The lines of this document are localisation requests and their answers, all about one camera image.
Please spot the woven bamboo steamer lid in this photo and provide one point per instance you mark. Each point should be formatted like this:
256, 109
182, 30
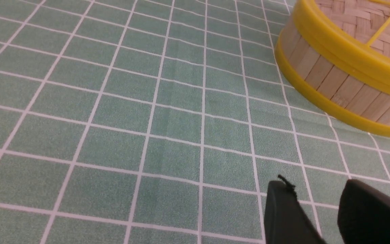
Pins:
352, 34

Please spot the bamboo steamer basket yellow rim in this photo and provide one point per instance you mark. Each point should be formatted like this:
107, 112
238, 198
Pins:
330, 88

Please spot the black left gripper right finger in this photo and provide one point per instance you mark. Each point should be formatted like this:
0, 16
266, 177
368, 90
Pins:
364, 214

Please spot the green checkered tablecloth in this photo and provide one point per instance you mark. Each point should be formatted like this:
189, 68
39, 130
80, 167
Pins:
161, 122

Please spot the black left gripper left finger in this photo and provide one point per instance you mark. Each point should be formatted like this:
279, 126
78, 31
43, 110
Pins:
285, 222

